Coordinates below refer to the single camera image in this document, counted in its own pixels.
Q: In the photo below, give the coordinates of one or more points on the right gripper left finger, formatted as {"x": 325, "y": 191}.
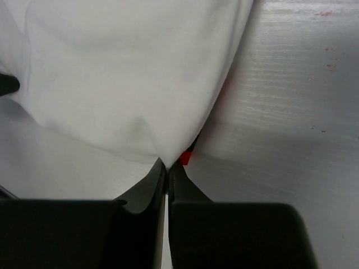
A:
{"x": 125, "y": 232}

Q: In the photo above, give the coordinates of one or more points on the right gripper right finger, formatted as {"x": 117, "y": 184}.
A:
{"x": 207, "y": 234}

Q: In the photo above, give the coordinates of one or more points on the white t shirt red logo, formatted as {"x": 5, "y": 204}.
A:
{"x": 135, "y": 78}

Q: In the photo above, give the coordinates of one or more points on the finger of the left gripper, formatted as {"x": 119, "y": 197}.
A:
{"x": 8, "y": 84}

